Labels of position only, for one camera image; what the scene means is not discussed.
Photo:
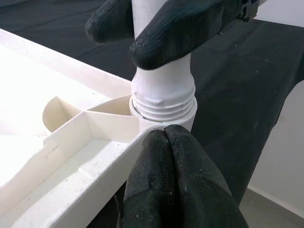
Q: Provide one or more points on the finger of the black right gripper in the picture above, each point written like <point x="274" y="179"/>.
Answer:
<point x="109" y="21"/>
<point x="178" y="31"/>

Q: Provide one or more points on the black tablecloth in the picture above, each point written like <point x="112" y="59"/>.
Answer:
<point x="237" y="95"/>

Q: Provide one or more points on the white plastic table leg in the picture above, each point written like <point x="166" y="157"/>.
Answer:
<point x="161" y="83"/>

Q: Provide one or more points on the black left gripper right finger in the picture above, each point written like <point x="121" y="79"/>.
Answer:
<point x="202" y="190"/>

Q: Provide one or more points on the white plastic children table top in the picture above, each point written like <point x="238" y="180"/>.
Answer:
<point x="71" y="171"/>

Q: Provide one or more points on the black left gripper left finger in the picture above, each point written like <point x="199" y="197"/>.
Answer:
<point x="152" y="185"/>

